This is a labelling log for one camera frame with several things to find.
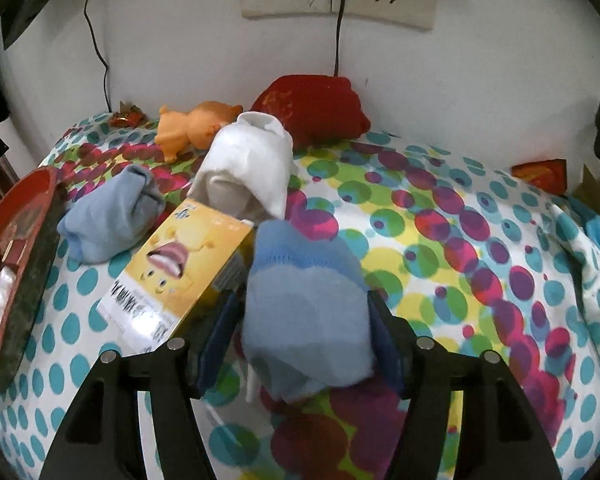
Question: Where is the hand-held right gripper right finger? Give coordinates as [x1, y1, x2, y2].
[367, 290, 563, 480]

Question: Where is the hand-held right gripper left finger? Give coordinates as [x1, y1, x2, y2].
[39, 290, 241, 480]

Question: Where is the yellow cartoon box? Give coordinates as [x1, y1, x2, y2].
[96, 199, 257, 353]

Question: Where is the striped blue sock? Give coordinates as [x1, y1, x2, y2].
[240, 220, 378, 403]

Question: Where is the round red tray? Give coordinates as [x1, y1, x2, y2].
[0, 166, 67, 393]

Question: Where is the polka dot cloth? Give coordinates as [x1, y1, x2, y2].
[0, 110, 600, 480]

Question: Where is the light blue sock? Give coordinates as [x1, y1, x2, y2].
[56, 164, 167, 263]

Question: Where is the white sock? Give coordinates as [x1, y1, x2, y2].
[186, 111, 295, 226]

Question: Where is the orange toy animal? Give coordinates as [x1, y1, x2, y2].
[156, 101, 244, 163]

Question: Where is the red and cream box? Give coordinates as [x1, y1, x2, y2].
[0, 237, 30, 267]

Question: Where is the small red packet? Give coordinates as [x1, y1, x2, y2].
[511, 158, 568, 196]

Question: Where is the red gold candy wrapper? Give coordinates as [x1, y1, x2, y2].
[111, 102, 146, 128]

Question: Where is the dark red cloth pouch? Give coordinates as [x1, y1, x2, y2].
[250, 74, 372, 151]

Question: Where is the thin black cable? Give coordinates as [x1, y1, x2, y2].
[334, 0, 345, 77]

